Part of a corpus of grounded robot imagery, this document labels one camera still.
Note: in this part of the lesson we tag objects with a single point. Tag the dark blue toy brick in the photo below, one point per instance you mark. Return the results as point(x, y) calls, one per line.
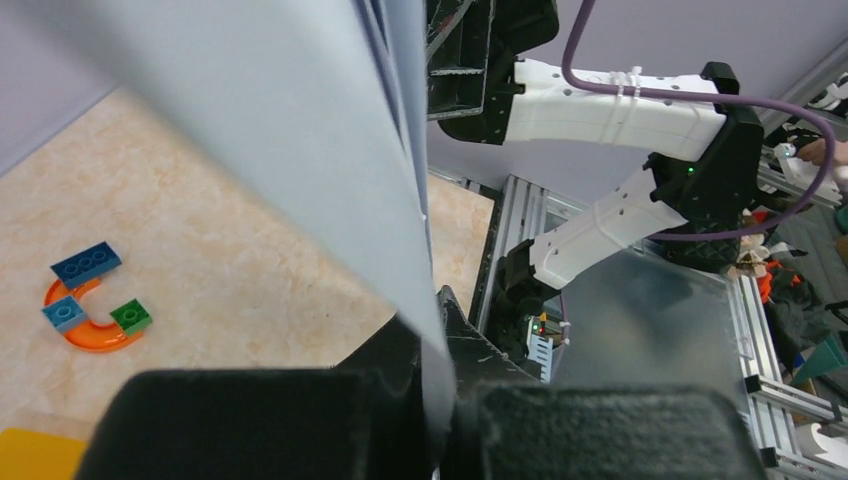
point(86, 265)

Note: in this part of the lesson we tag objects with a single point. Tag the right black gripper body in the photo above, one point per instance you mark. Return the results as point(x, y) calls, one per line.
point(471, 51)

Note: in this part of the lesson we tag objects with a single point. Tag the orange plastic clip folder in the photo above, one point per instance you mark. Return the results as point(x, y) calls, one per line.
point(34, 455)

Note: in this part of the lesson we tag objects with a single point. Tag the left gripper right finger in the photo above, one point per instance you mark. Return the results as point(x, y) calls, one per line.
point(509, 426)

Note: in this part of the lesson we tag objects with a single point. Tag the right aluminium frame post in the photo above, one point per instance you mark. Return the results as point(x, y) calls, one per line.
point(818, 77)

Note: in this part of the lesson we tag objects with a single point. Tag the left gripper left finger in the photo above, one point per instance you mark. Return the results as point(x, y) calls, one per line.
point(362, 419)

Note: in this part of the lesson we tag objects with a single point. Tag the green toy brick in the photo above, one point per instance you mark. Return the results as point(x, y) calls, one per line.
point(131, 317)

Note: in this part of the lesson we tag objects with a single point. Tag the light blue toy brick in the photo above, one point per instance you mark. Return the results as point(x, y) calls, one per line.
point(64, 314)

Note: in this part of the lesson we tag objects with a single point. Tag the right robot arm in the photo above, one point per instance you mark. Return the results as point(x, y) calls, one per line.
point(664, 37)

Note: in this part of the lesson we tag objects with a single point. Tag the orange curved toy track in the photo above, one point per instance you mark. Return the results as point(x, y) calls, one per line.
point(89, 336)

